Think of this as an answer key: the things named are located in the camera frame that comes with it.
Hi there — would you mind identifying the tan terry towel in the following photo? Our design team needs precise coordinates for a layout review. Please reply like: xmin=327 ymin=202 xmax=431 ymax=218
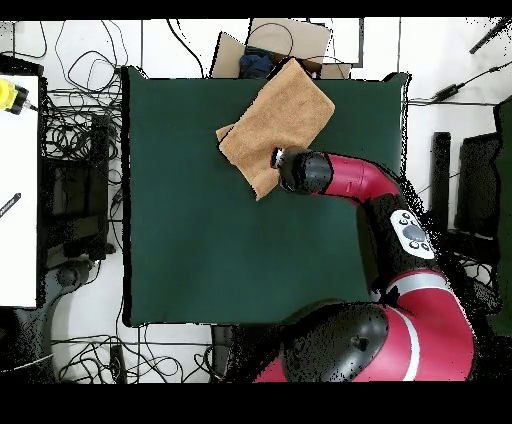
xmin=215 ymin=57 xmax=336 ymax=201

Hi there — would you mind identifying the dark blue garment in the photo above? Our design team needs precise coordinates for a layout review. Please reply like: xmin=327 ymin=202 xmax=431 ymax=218
xmin=238 ymin=49 xmax=275 ymax=80

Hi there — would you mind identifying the brown cardboard box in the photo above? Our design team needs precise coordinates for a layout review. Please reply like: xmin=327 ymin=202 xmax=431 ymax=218
xmin=209 ymin=17 xmax=353 ymax=80

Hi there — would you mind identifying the dark green table cloth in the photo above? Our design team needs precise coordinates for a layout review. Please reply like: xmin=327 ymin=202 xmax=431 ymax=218
xmin=121 ymin=65 xmax=413 ymax=327

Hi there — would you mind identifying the black upright bar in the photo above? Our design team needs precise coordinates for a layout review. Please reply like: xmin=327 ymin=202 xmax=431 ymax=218
xmin=430 ymin=131 xmax=452 ymax=233

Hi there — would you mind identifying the black power adapter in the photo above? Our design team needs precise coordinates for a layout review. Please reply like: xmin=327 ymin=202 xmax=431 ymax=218
xmin=431 ymin=82 xmax=466 ymax=102

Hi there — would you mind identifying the black monitor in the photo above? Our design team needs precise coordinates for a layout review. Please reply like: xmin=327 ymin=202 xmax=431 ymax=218
xmin=455 ymin=133 xmax=501 ymax=241

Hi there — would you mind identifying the dark grey stand base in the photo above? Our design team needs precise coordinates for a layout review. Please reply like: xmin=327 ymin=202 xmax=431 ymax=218
xmin=43 ymin=259 xmax=94 ymax=305

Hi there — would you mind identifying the thin black rod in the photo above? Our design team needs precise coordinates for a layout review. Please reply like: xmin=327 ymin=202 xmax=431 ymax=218
xmin=468 ymin=17 xmax=512 ymax=55

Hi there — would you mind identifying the black power strip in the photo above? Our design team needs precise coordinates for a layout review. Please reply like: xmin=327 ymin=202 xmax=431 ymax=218
xmin=109 ymin=344 xmax=127 ymax=383

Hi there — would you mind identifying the black marker pen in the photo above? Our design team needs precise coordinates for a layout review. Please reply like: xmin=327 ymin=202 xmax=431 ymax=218
xmin=0 ymin=192 xmax=22 ymax=219

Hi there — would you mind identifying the white board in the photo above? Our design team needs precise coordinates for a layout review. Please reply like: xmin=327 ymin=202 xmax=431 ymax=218
xmin=0 ymin=74 xmax=40 ymax=308

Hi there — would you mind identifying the yellow and black tool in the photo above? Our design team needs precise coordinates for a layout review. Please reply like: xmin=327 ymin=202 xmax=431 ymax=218
xmin=0 ymin=78 xmax=30 ymax=116

